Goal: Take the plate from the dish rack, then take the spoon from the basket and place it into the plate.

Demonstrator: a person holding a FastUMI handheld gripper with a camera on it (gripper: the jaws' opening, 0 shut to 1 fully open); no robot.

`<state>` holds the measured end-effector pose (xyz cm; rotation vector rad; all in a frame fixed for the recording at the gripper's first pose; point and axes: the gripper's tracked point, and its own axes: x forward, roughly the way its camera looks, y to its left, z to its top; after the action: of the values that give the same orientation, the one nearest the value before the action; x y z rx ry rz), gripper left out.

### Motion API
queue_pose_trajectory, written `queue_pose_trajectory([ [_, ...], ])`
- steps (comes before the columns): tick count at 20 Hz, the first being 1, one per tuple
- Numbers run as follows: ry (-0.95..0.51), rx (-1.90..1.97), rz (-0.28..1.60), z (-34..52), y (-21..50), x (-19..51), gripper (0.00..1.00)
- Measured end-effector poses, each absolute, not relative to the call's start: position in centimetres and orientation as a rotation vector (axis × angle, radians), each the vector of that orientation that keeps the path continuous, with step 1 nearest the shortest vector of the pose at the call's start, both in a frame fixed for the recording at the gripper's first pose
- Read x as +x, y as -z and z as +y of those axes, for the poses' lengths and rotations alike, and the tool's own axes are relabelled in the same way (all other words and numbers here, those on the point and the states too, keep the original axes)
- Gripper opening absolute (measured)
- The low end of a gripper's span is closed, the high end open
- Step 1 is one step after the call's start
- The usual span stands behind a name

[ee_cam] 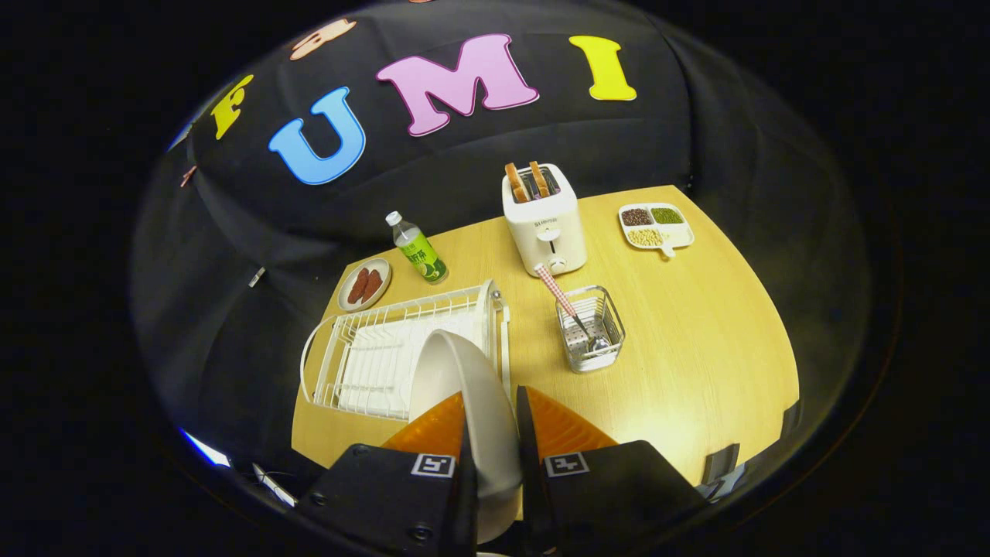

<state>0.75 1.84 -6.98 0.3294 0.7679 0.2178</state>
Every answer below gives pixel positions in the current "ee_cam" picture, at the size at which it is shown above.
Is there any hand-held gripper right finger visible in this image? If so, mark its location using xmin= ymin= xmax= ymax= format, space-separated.
xmin=516 ymin=385 xmax=708 ymax=557

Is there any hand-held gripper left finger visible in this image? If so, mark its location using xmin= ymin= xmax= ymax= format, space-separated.
xmin=298 ymin=391 xmax=479 ymax=557

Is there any white plate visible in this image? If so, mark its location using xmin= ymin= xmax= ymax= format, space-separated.
xmin=408 ymin=329 xmax=523 ymax=545

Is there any white wire dish rack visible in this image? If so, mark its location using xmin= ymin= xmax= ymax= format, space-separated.
xmin=300 ymin=279 xmax=511 ymax=422

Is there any clear wire basket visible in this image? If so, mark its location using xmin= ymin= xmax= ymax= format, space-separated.
xmin=555 ymin=285 xmax=626 ymax=374

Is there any checked handle spoon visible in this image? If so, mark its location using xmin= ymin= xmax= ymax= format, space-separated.
xmin=534 ymin=263 xmax=612 ymax=354

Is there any white divided dish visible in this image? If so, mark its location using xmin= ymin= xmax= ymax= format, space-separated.
xmin=618 ymin=203 xmax=695 ymax=258

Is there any white ribbed drain tray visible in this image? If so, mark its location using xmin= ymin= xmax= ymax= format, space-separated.
xmin=338 ymin=309 xmax=484 ymax=420

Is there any white toaster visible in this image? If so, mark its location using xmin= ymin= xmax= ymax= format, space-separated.
xmin=501 ymin=162 xmax=587 ymax=277

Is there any green label drink bottle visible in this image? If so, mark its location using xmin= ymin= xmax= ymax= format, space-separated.
xmin=386 ymin=210 xmax=449 ymax=285

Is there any small beige saucer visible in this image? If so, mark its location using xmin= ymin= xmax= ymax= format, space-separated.
xmin=337 ymin=258 xmax=393 ymax=313

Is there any black backdrop cloth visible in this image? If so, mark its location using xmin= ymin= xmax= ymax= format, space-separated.
xmin=131 ymin=0 xmax=871 ymax=496

